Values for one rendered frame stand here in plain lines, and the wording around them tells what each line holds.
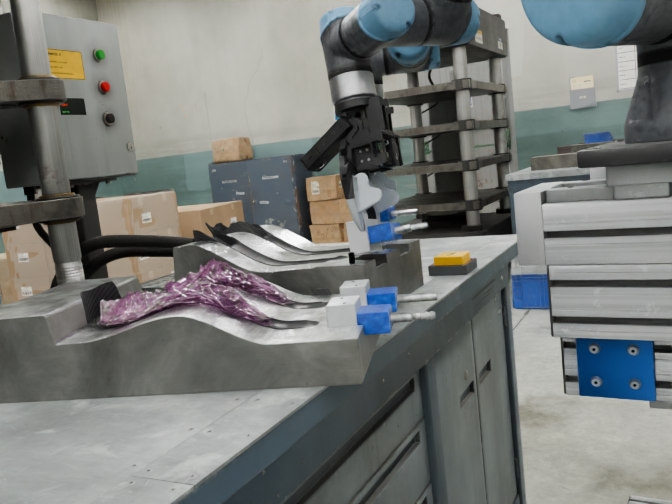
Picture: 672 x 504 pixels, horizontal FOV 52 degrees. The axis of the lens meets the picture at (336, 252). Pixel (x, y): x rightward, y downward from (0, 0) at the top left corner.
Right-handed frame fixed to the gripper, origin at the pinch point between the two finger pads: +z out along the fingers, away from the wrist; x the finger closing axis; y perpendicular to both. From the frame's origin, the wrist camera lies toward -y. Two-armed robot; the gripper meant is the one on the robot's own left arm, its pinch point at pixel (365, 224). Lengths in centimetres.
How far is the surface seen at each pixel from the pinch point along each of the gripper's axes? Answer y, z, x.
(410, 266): 1.1, 8.0, 13.8
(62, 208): -69, -17, 0
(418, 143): -157, -106, 485
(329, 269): -4.7, 6.4, -6.4
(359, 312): 9.7, 13.0, -27.4
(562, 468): -3, 78, 122
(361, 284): 5.8, 9.6, -17.3
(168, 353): -10.0, 13.7, -40.3
